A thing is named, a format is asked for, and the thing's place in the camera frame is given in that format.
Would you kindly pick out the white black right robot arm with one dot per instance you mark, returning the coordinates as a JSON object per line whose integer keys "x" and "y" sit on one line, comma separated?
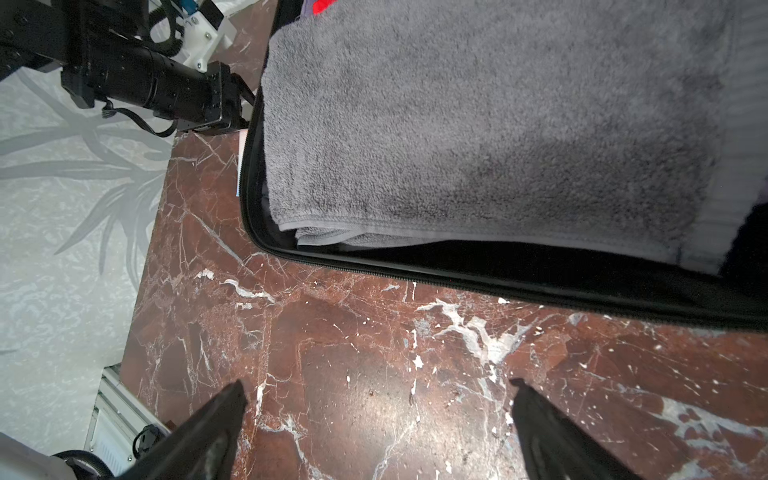
{"x": 21, "y": 462}

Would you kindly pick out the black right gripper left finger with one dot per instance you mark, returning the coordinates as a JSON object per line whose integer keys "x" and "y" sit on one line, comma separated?
{"x": 203, "y": 447}

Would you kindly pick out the grey towel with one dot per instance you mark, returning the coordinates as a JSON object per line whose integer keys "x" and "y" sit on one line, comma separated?
{"x": 498, "y": 126}

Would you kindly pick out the red t-shirt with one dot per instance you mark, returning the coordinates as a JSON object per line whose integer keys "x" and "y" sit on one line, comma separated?
{"x": 319, "y": 6}

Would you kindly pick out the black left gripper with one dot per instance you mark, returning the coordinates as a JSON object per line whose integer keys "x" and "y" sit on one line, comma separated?
{"x": 109, "y": 67}

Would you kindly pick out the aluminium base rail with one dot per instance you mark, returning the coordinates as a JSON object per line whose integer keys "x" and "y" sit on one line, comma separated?
{"x": 120, "y": 425}

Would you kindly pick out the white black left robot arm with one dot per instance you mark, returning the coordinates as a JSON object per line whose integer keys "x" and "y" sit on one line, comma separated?
{"x": 43, "y": 36}

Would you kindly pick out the purple jeans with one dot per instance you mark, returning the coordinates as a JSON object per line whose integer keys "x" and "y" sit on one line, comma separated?
{"x": 307, "y": 8}

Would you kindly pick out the white black suitcase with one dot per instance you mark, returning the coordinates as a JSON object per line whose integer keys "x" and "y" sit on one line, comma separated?
{"x": 480, "y": 270}

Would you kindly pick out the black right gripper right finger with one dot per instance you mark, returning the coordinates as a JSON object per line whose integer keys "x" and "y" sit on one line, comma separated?
{"x": 554, "y": 447}

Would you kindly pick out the white blue cream tube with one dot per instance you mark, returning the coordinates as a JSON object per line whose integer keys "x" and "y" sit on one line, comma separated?
{"x": 242, "y": 137}

